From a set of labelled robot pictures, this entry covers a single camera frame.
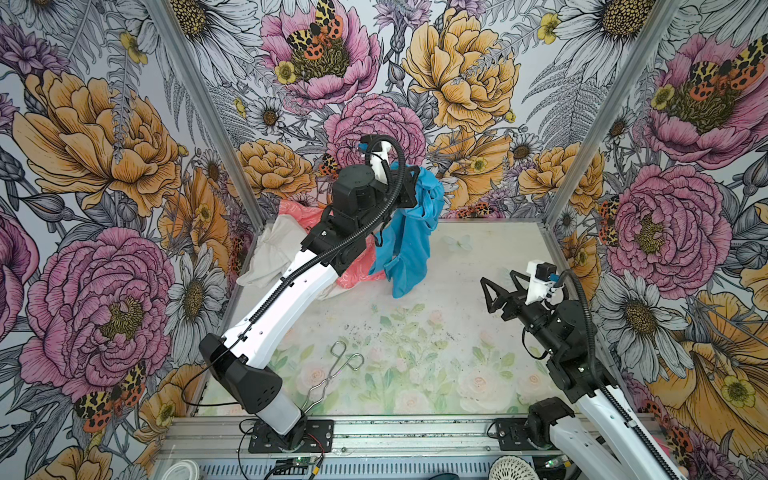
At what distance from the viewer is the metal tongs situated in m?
0.81

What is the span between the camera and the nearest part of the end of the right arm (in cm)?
63

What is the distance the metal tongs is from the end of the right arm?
0.43 meters
